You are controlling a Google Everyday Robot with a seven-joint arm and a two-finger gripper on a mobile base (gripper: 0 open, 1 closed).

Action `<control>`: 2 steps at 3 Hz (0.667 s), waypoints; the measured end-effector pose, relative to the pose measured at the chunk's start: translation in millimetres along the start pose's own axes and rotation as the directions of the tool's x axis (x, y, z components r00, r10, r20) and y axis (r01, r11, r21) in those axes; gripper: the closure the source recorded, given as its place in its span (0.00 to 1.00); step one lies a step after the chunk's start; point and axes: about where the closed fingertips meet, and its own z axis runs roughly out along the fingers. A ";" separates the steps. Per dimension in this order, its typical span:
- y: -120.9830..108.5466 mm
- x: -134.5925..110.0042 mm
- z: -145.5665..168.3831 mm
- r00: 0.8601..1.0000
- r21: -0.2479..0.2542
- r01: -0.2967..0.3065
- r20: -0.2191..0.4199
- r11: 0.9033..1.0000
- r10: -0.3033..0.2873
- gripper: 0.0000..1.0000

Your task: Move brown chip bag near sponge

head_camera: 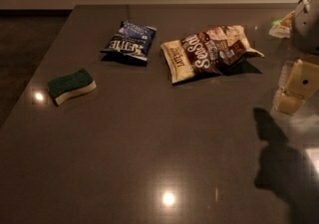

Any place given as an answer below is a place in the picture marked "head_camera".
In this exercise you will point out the blue Kettle chip bag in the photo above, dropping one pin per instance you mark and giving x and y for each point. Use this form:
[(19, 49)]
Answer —
[(132, 40)]

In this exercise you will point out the green and white snack bag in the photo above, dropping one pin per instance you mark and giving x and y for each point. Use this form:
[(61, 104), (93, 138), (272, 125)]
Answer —
[(282, 28)]

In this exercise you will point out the brown and cream chip bag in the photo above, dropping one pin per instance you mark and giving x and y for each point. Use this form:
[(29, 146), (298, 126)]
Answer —
[(213, 52)]

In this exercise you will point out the green and yellow sponge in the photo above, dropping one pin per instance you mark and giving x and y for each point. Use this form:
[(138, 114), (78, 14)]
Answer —
[(71, 86)]

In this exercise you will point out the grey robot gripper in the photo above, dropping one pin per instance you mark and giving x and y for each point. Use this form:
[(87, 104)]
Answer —
[(307, 27)]

